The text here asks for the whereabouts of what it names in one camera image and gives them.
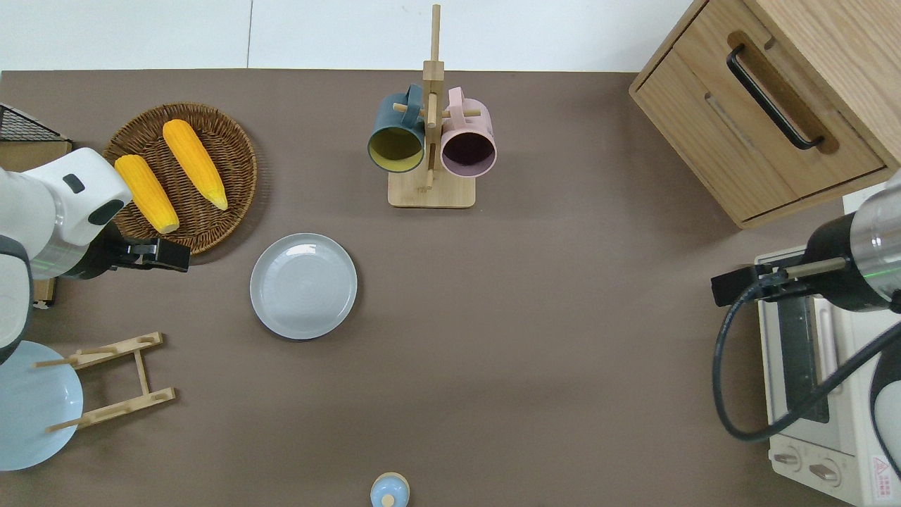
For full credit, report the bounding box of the blue service bell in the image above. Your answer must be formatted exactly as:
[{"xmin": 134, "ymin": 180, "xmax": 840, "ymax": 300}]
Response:
[{"xmin": 370, "ymin": 472, "xmax": 410, "ymax": 507}]

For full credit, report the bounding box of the teal mug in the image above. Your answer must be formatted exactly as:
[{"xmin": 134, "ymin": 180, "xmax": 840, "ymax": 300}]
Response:
[{"xmin": 367, "ymin": 84, "xmax": 427, "ymax": 174}]

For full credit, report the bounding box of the gray plate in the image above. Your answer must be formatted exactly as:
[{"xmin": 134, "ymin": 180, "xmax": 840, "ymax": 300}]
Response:
[{"xmin": 249, "ymin": 232, "xmax": 358, "ymax": 341}]

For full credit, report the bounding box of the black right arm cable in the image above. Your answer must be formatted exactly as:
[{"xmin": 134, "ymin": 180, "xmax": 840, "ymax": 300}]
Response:
[{"xmin": 712, "ymin": 282, "xmax": 901, "ymax": 443}]

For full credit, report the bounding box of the wire shelf with wooden boards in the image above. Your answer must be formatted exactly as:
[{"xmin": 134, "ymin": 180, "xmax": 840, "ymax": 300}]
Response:
[{"xmin": 0, "ymin": 104, "xmax": 73, "ymax": 311}]

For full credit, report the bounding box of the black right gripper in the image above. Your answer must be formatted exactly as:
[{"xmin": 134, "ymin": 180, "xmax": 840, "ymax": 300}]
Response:
[{"xmin": 711, "ymin": 213, "xmax": 889, "ymax": 314}]

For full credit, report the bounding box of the long yellow corn cob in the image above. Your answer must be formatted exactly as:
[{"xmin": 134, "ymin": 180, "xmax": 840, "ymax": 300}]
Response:
[{"xmin": 163, "ymin": 119, "xmax": 229, "ymax": 211}]

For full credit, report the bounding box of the wooden mug tree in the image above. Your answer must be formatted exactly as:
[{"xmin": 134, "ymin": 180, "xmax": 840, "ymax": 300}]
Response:
[{"xmin": 388, "ymin": 4, "xmax": 483, "ymax": 209}]

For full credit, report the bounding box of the brown wicker basket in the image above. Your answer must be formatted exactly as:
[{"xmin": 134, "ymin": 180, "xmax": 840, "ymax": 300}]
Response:
[{"xmin": 104, "ymin": 103, "xmax": 258, "ymax": 256}]

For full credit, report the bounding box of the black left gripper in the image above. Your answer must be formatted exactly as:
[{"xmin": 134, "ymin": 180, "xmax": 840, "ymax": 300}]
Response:
[{"xmin": 74, "ymin": 224, "xmax": 191, "ymax": 281}]

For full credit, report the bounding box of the pink mug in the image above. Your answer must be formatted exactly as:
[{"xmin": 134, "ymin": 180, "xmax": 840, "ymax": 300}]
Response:
[{"xmin": 440, "ymin": 87, "xmax": 498, "ymax": 177}]

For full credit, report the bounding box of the wooden drawer cabinet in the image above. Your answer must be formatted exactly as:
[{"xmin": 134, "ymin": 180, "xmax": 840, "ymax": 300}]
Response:
[{"xmin": 629, "ymin": 0, "xmax": 901, "ymax": 230}]

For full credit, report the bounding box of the white toaster oven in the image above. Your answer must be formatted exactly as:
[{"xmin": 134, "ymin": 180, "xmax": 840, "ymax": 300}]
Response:
[{"xmin": 755, "ymin": 246, "xmax": 901, "ymax": 507}]

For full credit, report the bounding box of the light blue plate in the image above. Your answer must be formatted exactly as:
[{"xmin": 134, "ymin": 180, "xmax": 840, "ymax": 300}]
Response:
[{"xmin": 0, "ymin": 341, "xmax": 84, "ymax": 471}]

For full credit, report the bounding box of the short yellow corn cob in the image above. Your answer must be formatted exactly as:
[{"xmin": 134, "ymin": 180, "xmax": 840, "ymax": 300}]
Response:
[{"xmin": 115, "ymin": 154, "xmax": 180, "ymax": 234}]

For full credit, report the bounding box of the wooden plate rack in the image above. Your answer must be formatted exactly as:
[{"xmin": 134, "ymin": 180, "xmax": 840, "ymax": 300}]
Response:
[{"xmin": 33, "ymin": 332, "xmax": 177, "ymax": 432}]

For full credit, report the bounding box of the black cabinet handle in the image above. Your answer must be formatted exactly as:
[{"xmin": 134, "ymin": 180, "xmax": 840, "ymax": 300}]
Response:
[{"xmin": 726, "ymin": 44, "xmax": 824, "ymax": 151}]

